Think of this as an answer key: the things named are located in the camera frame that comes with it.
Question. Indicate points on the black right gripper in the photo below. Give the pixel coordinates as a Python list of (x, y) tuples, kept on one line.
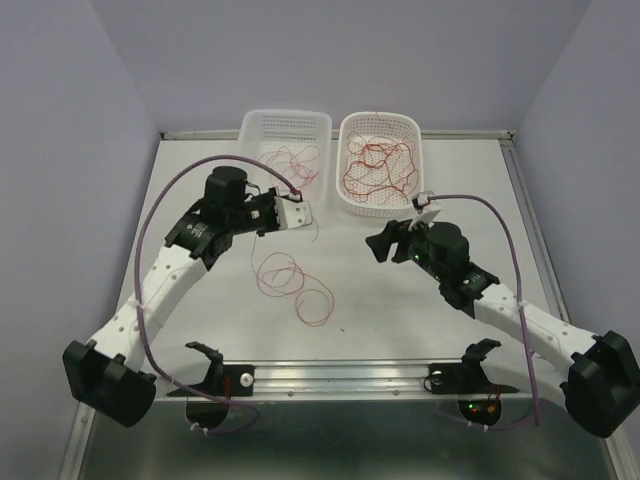
[(394, 232)]

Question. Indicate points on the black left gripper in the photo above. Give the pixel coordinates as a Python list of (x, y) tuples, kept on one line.
[(269, 198)]

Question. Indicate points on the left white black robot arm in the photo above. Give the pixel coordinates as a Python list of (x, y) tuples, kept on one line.
[(114, 371)]

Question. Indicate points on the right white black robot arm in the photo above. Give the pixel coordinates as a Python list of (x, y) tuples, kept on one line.
[(594, 377)]

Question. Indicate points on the translucent white perforated basket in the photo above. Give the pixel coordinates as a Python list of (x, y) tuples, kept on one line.
[(294, 143)]

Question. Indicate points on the white perforated plastic basket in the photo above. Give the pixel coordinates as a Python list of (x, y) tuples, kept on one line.
[(379, 166)]

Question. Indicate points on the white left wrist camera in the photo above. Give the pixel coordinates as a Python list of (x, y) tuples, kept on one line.
[(292, 214)]

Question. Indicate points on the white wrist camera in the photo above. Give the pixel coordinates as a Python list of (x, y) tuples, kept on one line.
[(426, 208), (292, 214)]

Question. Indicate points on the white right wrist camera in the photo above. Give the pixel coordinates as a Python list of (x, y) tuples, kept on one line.
[(426, 208)]

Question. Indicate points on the aluminium front rail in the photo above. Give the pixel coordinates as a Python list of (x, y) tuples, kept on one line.
[(366, 380)]

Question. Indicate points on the aluminium rail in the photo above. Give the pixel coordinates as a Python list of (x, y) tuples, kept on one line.
[(366, 380), (540, 240)]

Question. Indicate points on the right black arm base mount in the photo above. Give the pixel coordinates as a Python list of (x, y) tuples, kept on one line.
[(464, 377)]

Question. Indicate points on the aluminium right side rail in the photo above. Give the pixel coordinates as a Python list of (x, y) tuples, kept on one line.
[(540, 240)]

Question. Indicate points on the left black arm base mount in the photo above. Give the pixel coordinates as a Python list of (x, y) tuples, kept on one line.
[(217, 377)]

